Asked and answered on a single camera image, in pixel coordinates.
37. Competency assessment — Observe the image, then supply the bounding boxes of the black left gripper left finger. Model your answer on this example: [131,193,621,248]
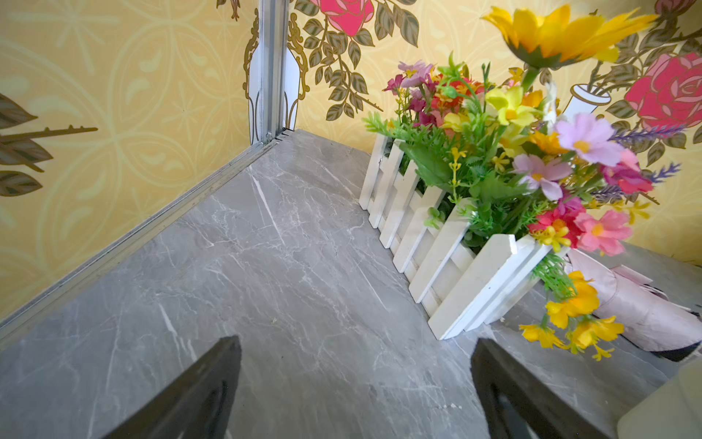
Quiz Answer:
[106,336,241,438]

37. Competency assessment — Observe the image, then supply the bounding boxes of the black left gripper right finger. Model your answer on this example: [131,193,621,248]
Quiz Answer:
[471,338,606,438]

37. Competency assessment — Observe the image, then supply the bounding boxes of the white bowl with dark contents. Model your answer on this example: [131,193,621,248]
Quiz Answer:
[617,359,701,439]

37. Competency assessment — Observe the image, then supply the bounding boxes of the artificial flowers in white planter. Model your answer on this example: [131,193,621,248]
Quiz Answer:
[366,5,683,360]

